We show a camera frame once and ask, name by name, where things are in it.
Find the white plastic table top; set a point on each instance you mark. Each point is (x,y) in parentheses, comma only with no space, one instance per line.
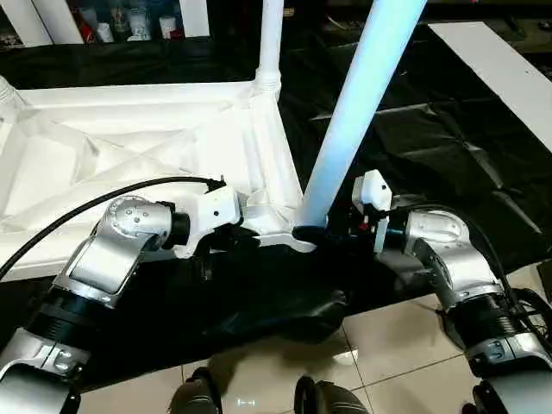
(129,108)

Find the black work mat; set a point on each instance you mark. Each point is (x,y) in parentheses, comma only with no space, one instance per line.
(431,129)

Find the dark robot left foot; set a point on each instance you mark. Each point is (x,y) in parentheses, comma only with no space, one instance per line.
(196,394)

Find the white flat board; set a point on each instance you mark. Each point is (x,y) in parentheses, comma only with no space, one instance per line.
(496,64)

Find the small white cup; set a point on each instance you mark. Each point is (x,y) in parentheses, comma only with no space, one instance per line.
(166,28)
(104,32)

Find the white display cabinet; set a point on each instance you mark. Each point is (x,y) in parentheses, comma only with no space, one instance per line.
(194,17)

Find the white blue patterned jar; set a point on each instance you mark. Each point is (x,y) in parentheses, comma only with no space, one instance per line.
(138,28)

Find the black cabinet with gold label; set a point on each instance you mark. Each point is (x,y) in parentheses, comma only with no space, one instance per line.
(474,8)

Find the red bottle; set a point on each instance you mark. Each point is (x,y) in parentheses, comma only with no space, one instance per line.
(87,30)

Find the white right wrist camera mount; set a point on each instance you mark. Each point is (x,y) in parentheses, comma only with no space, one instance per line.
(375,190)

